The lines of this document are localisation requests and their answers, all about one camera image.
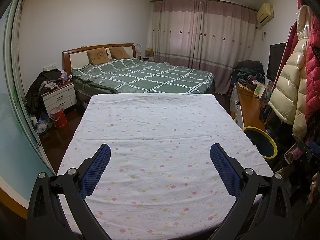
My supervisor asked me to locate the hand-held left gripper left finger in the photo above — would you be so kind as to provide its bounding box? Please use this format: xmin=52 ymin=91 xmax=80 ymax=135
xmin=26 ymin=144 xmax=112 ymax=240

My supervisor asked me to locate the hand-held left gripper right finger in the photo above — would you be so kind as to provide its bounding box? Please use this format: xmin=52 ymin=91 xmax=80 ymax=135
xmin=210 ymin=143 xmax=293 ymax=240

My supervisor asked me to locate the yellow rimmed trash bin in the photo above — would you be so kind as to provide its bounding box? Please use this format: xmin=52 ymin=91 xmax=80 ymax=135
xmin=242 ymin=126 xmax=278 ymax=161

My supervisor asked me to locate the person's right hand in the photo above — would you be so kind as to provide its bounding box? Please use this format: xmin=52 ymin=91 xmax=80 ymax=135
xmin=307 ymin=172 xmax=320 ymax=205

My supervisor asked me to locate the pink garment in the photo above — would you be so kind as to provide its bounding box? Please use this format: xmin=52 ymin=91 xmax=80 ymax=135
xmin=284 ymin=141 xmax=304 ymax=164

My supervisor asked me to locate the red bucket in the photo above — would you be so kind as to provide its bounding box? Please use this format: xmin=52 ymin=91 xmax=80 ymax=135
xmin=49 ymin=106 xmax=68 ymax=129

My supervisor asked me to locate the cream puffer jacket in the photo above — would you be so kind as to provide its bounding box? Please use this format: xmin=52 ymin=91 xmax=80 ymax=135
xmin=269 ymin=5 xmax=313 ymax=140

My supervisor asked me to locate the wooden desk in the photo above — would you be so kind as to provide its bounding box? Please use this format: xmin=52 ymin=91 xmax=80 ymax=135
xmin=230 ymin=82 xmax=269 ymax=132

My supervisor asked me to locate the crumpled plastic bag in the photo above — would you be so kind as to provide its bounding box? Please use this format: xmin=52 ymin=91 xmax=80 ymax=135
xmin=31 ymin=112 xmax=53 ymax=133

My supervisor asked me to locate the yellow green box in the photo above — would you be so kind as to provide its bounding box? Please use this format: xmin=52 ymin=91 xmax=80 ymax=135
xmin=254 ymin=83 xmax=267 ymax=98

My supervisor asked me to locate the white wooden nightstand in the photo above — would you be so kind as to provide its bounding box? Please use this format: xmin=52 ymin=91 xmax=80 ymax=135
xmin=41 ymin=81 xmax=78 ymax=110

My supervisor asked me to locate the red dotted jacket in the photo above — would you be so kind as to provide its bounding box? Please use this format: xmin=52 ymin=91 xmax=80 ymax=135
xmin=304 ymin=0 xmax=320 ymax=120

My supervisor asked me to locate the dark clothes pile on nightstand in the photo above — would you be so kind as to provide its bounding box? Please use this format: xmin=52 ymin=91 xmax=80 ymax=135
xmin=25 ymin=69 xmax=73 ymax=115

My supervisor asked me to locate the black television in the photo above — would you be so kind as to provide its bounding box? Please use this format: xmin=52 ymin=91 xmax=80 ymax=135
xmin=266 ymin=42 xmax=287 ymax=82

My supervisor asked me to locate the clothes pile on desk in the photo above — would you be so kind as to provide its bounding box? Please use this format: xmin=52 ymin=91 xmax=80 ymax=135
xmin=230 ymin=60 xmax=265 ymax=85

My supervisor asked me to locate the sliding glass wardrobe door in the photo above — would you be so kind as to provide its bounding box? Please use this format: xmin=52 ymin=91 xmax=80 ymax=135
xmin=0 ymin=0 xmax=57 ymax=180

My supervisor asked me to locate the green plaid quilt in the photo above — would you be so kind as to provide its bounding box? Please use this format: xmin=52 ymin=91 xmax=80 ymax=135
xmin=71 ymin=58 xmax=216 ymax=95

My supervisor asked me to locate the brown bear pillow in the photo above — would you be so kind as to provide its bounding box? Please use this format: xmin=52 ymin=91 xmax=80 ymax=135
xmin=87 ymin=47 xmax=110 ymax=65
xmin=109 ymin=46 xmax=132 ymax=60

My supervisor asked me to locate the wooden bed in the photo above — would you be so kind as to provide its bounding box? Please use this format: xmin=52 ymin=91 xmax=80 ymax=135
xmin=62 ymin=43 xmax=216 ymax=100

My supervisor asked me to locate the pink beige curtain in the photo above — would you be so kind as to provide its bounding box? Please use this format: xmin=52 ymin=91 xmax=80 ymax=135
xmin=151 ymin=0 xmax=258 ymax=94

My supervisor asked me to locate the wall air conditioner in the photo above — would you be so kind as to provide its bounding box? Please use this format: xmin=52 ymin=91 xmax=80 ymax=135
xmin=256 ymin=3 xmax=275 ymax=28

